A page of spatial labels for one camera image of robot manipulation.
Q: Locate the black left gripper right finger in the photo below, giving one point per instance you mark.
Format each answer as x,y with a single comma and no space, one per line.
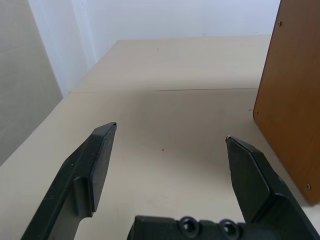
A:
260,190

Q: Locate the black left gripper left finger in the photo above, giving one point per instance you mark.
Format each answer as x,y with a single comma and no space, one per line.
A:
75,180

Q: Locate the brown wooden cabinet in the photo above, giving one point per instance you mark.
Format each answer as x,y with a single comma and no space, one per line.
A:
287,100

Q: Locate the beige partition panel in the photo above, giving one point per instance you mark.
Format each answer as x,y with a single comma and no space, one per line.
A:
22,75

